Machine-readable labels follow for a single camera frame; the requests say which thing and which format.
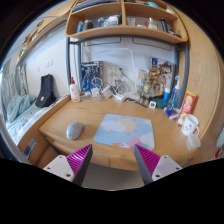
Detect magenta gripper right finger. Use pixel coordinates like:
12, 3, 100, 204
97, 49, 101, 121
134, 145, 182, 185

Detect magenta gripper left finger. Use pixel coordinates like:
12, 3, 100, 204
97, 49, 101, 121
44, 145, 93, 186

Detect grey computer mouse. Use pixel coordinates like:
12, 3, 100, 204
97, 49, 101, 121
66, 122, 83, 140

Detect pastel cloud mouse pad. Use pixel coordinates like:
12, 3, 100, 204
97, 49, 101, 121
93, 114, 155, 150

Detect clear plastic cup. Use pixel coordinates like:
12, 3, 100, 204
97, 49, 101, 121
186, 134, 201, 151

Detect white mug with face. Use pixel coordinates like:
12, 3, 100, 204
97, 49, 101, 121
181, 114, 200, 136

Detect small white cube clock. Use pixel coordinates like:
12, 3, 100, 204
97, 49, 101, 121
149, 101, 156, 109

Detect blue spray bottle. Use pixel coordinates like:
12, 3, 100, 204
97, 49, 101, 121
170, 75, 181, 108

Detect black bag on bed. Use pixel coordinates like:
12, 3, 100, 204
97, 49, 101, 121
35, 74, 56, 108

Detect white power strip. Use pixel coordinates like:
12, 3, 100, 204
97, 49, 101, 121
114, 94, 125, 102

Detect white bottle red cap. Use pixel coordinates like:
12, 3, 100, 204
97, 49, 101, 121
69, 79, 80, 102

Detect red chips can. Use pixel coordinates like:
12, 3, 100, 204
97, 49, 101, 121
177, 91, 197, 126

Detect light blue blanket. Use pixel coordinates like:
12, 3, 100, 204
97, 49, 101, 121
7, 94, 37, 122

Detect colourful figure model box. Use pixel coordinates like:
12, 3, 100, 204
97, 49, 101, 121
150, 58, 175, 97

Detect blue robot model box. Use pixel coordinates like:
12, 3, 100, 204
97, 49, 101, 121
81, 61, 103, 92

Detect wooden wall shelf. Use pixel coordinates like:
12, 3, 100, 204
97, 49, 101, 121
65, 0, 188, 44

